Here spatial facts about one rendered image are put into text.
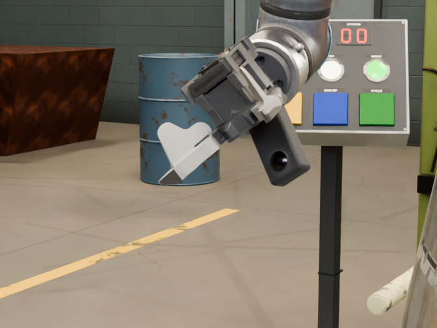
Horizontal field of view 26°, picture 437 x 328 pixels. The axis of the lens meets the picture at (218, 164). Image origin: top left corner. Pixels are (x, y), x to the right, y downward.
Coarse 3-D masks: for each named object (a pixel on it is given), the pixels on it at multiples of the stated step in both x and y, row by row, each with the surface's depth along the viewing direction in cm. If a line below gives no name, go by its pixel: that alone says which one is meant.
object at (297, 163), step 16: (256, 128) 109; (272, 128) 108; (288, 128) 107; (256, 144) 109; (272, 144) 108; (288, 144) 106; (272, 160) 107; (288, 160) 106; (304, 160) 106; (272, 176) 107; (288, 176) 106
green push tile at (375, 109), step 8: (360, 96) 207; (368, 96) 206; (376, 96) 206; (384, 96) 206; (392, 96) 206; (360, 104) 206; (368, 104) 206; (376, 104) 206; (384, 104) 205; (392, 104) 205; (360, 112) 205; (368, 112) 205; (376, 112) 205; (384, 112) 205; (392, 112) 205; (360, 120) 205; (368, 120) 204; (376, 120) 204; (384, 120) 204; (392, 120) 204
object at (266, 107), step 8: (248, 80) 97; (248, 88) 101; (256, 88) 96; (256, 96) 99; (264, 96) 96; (272, 96) 96; (256, 104) 101; (264, 104) 96; (272, 104) 94; (280, 104) 97; (256, 112) 99; (264, 112) 93; (272, 112) 94
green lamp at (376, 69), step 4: (368, 64) 210; (372, 64) 209; (376, 64) 209; (380, 64) 209; (384, 64) 209; (368, 68) 209; (372, 68) 209; (376, 68) 209; (380, 68) 209; (384, 68) 209; (368, 72) 209; (372, 72) 209; (376, 72) 209; (380, 72) 209; (384, 72) 209; (372, 76) 208; (376, 76) 208; (380, 76) 208
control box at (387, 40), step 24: (336, 24) 214; (360, 24) 214; (384, 24) 213; (336, 48) 212; (360, 48) 211; (384, 48) 211; (360, 72) 209; (312, 96) 208; (408, 96) 207; (312, 120) 206; (408, 120) 205; (312, 144) 212; (336, 144) 211; (360, 144) 211; (384, 144) 210
